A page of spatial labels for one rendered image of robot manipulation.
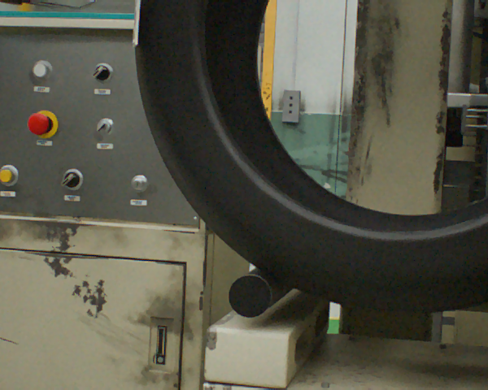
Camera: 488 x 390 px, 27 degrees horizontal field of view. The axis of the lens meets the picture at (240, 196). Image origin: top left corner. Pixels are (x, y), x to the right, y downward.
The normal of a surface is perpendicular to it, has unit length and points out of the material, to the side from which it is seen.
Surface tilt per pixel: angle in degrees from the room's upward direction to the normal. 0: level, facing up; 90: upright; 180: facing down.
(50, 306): 90
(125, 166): 90
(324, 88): 90
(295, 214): 100
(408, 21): 90
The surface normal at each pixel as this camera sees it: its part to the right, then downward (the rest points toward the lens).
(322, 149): -0.21, 0.04
